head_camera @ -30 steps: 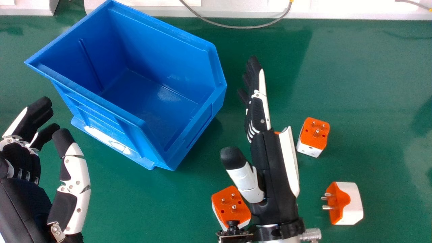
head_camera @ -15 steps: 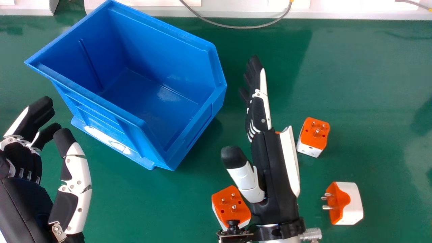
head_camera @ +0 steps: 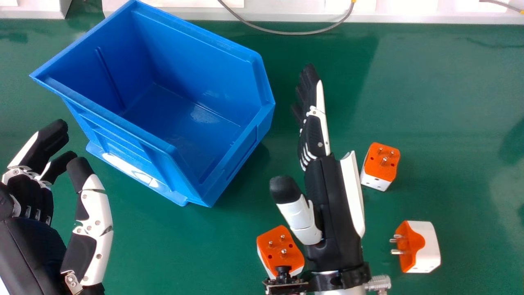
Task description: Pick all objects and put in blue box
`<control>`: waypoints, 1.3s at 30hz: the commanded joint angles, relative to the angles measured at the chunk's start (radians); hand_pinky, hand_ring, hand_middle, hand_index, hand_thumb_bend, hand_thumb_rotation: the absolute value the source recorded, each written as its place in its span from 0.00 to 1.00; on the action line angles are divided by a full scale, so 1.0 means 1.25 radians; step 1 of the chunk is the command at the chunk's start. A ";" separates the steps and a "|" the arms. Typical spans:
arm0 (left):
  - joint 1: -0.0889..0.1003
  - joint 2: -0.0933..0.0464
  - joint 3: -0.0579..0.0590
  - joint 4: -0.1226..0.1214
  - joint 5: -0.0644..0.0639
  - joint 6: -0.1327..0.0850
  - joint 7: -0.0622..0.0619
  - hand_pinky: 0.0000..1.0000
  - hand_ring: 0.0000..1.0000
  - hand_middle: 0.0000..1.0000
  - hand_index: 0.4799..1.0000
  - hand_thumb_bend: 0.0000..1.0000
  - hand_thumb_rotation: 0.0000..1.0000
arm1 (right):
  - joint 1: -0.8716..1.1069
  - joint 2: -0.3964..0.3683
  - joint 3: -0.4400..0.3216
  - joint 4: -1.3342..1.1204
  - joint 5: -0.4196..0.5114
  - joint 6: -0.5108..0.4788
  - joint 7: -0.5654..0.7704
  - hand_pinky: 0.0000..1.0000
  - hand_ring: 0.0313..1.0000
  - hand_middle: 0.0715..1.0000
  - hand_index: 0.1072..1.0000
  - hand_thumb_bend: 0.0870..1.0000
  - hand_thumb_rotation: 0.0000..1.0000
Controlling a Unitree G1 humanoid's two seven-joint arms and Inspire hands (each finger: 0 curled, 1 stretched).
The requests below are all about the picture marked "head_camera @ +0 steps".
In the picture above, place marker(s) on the white-and-orange plug adapter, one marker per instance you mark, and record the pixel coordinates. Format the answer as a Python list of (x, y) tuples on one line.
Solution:
[(380, 166), (278, 250), (417, 246)]

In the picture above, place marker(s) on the blue plastic bin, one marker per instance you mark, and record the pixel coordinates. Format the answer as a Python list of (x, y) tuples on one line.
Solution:
[(163, 110)]

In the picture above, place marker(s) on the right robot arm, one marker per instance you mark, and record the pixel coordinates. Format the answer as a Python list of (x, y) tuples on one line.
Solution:
[(335, 291)]

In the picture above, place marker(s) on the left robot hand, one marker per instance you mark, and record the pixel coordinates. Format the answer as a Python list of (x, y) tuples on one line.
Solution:
[(88, 229)]

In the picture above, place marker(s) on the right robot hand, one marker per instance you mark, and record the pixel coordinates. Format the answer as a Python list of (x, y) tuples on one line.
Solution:
[(327, 196)]

